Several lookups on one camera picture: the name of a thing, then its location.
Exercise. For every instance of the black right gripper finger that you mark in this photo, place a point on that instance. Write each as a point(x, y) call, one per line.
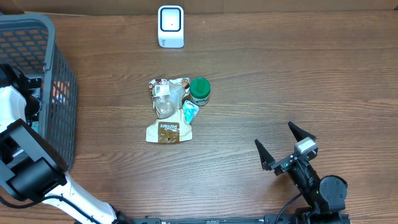
point(299, 133)
point(267, 161)

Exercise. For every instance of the brown white snack pouch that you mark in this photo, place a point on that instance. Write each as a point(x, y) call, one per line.
point(171, 126)

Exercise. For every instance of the orange snack package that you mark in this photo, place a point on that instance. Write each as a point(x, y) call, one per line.
point(61, 92)

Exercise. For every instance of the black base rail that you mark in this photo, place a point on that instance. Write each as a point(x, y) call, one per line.
point(211, 221)

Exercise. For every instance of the dark grey plastic basket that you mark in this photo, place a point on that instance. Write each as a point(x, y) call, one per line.
point(28, 45)

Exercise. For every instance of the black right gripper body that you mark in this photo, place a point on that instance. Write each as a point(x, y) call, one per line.
point(282, 165)

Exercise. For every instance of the green lidded jar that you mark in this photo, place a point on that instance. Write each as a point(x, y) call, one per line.
point(200, 90)

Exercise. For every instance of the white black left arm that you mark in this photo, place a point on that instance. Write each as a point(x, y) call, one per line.
point(32, 171)

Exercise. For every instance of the teal white small packet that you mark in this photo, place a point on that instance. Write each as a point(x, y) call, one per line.
point(190, 111)

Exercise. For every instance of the white barcode scanner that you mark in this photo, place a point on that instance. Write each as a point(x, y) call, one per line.
point(171, 27)

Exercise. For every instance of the brown cardboard backboard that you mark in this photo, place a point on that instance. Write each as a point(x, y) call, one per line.
point(141, 7)

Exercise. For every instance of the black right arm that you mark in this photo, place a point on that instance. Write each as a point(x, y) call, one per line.
point(320, 200)

